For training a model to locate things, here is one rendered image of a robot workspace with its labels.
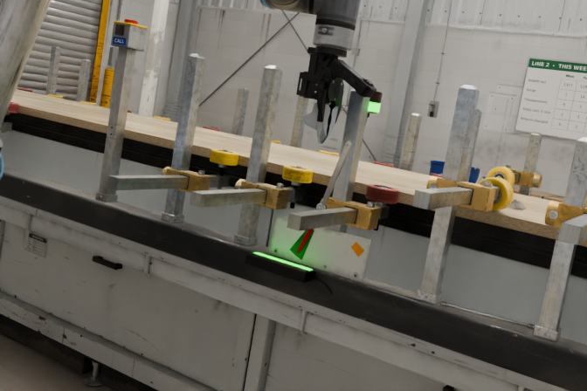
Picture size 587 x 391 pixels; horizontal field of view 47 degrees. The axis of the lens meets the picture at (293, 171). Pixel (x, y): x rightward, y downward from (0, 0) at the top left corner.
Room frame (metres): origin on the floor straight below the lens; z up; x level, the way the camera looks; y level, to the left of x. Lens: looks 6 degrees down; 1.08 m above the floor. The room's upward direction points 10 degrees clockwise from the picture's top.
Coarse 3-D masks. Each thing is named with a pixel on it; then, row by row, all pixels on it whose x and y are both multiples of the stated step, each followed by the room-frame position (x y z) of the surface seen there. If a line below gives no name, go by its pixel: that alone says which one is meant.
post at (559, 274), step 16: (576, 144) 1.31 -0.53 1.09; (576, 160) 1.30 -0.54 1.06; (576, 176) 1.30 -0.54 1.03; (576, 192) 1.30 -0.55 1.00; (560, 256) 1.30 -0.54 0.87; (560, 272) 1.30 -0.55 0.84; (560, 288) 1.29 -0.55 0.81; (544, 304) 1.31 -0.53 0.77; (560, 304) 1.29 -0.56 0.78; (544, 320) 1.30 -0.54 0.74; (560, 320) 1.32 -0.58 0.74
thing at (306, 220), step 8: (336, 208) 1.49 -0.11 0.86; (344, 208) 1.51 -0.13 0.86; (384, 208) 1.65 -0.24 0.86; (288, 216) 1.32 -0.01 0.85; (296, 216) 1.31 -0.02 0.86; (304, 216) 1.31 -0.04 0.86; (312, 216) 1.34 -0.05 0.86; (320, 216) 1.37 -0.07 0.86; (328, 216) 1.40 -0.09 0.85; (336, 216) 1.44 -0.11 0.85; (344, 216) 1.47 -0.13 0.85; (352, 216) 1.50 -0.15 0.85; (384, 216) 1.66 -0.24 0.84; (288, 224) 1.32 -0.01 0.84; (296, 224) 1.31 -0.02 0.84; (304, 224) 1.32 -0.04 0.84; (312, 224) 1.35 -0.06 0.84; (320, 224) 1.38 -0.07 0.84; (328, 224) 1.41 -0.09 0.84; (336, 224) 1.44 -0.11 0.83
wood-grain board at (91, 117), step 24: (24, 96) 3.07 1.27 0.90; (48, 96) 3.42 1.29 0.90; (72, 120) 2.31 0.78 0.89; (96, 120) 2.33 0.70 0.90; (144, 120) 2.77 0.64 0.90; (168, 120) 3.05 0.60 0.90; (168, 144) 2.08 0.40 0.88; (216, 144) 2.19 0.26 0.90; (240, 144) 2.37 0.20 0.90; (312, 168) 1.90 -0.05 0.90; (360, 168) 2.18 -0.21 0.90; (384, 168) 2.36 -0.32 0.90; (360, 192) 1.74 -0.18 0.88; (408, 192) 1.70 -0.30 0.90; (480, 216) 1.58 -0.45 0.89; (504, 216) 1.55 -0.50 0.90; (528, 216) 1.61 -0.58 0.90
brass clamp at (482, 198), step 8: (432, 176) 1.45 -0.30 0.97; (432, 184) 1.44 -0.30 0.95; (440, 184) 1.43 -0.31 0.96; (448, 184) 1.42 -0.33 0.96; (456, 184) 1.41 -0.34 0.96; (464, 184) 1.40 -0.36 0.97; (472, 184) 1.40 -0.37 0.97; (472, 192) 1.39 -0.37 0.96; (480, 192) 1.38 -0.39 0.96; (488, 192) 1.38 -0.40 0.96; (472, 200) 1.39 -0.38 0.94; (480, 200) 1.38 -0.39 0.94; (488, 200) 1.38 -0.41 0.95; (472, 208) 1.39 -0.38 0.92; (480, 208) 1.38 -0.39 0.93; (488, 208) 1.39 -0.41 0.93
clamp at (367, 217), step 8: (328, 200) 1.56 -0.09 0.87; (336, 200) 1.55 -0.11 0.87; (328, 208) 1.56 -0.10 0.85; (352, 208) 1.53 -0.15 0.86; (360, 208) 1.52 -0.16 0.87; (368, 208) 1.51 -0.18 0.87; (376, 208) 1.53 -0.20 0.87; (360, 216) 1.51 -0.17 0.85; (368, 216) 1.50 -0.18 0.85; (376, 216) 1.53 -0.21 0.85; (352, 224) 1.52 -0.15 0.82; (360, 224) 1.51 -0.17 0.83; (368, 224) 1.50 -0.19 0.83; (376, 224) 1.54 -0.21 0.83
